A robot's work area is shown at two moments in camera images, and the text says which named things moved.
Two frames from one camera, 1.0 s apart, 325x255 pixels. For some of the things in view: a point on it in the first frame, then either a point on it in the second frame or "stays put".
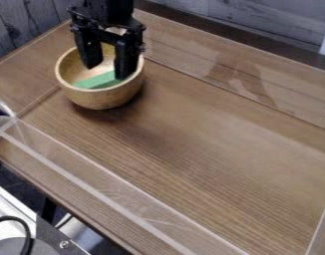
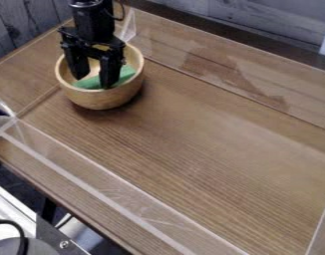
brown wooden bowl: [103, 98] stays put
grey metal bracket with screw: [49, 235] stays put
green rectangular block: [101, 81] stays put
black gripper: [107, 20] → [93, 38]
